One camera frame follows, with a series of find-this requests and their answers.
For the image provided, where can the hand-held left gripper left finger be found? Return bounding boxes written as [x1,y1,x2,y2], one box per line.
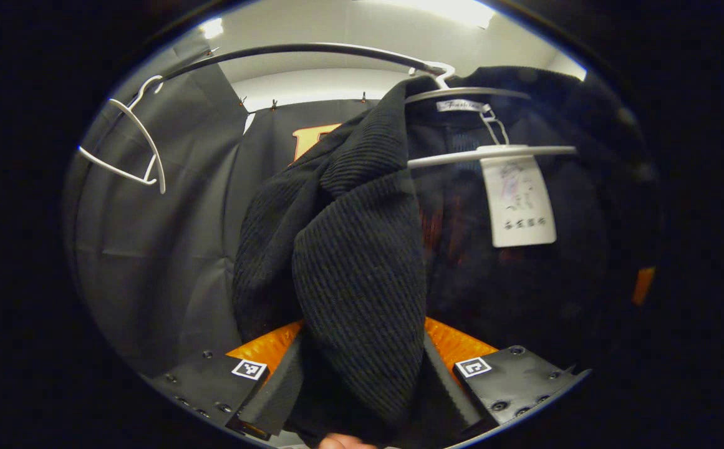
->
[150,320,306,440]

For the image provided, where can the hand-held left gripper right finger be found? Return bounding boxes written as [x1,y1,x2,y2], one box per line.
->
[423,316,590,437]

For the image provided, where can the black ribbed jacket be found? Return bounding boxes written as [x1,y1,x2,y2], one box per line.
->
[231,65,665,448]

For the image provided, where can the white clothes hanger with bar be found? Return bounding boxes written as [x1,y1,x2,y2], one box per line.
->
[404,61,577,170]

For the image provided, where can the white empty clothes hanger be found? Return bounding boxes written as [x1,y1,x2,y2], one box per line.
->
[78,75,167,195]

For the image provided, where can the white paper hang tag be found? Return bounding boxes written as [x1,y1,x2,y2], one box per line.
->
[480,156,557,248]

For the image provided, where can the black backdrop cloth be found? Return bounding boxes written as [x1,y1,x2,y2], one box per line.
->
[65,37,412,381]

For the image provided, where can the black clothes rail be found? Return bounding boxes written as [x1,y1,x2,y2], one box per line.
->
[161,42,446,82]

